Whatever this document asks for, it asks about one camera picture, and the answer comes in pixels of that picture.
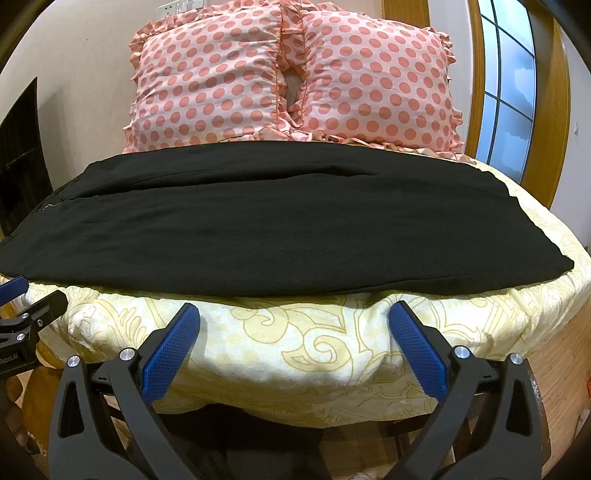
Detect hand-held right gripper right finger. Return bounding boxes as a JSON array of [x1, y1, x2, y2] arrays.
[[388, 301, 544, 480]]

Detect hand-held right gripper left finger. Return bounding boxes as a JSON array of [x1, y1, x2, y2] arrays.
[[48, 302, 205, 480]]

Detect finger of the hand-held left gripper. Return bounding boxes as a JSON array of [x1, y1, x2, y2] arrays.
[[0, 289, 69, 340], [0, 275, 30, 306]]

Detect black pants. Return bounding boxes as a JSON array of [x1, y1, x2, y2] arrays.
[[0, 141, 576, 299]]

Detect yellow patterned bed sheet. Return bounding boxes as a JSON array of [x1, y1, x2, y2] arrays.
[[0, 138, 591, 418]]

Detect dark wooden cabinet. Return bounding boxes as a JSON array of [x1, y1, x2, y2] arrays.
[[0, 76, 55, 241]]

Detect pink polka dot pillow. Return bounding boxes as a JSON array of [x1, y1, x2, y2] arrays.
[[123, 0, 306, 154], [281, 0, 465, 158]]

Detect wooden framed window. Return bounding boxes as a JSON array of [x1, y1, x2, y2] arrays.
[[382, 0, 574, 209]]

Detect white wall socket panel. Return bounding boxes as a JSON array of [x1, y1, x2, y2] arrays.
[[158, 0, 205, 13]]

